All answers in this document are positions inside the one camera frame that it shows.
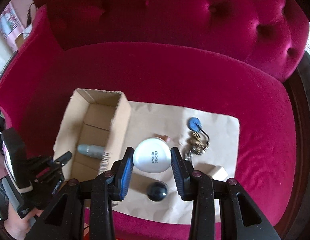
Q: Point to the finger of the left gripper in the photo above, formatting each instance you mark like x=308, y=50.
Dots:
x=63, y=159

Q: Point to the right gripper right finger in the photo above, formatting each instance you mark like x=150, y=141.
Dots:
x=240, y=216

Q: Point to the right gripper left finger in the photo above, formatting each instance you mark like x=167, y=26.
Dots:
x=63, y=218

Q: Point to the light blue cosmetic bottle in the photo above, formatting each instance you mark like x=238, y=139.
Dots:
x=92, y=151

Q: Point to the cardboard box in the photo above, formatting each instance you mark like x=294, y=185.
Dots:
x=92, y=117

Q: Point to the black round jar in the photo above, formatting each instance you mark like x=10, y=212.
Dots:
x=157, y=191

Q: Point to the white round cream jar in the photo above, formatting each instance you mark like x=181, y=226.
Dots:
x=152, y=155

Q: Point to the brass keychain with carabiner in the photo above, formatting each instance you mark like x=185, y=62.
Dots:
x=198, y=143

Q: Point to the rose gold lipstick tube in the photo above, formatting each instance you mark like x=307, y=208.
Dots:
x=165, y=138

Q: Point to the blue round key fob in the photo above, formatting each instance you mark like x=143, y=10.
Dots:
x=194, y=124

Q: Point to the white plug charger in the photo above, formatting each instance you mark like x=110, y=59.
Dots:
x=217, y=172

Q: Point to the person left hand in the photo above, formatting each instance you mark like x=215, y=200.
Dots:
x=17, y=227

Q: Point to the brown kraft paper sheet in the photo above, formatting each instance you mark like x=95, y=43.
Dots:
x=148, y=119

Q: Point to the pink cartoon poster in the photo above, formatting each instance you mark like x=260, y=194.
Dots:
x=10, y=26

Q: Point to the red velvet tufted sofa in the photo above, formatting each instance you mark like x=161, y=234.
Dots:
x=229, y=57

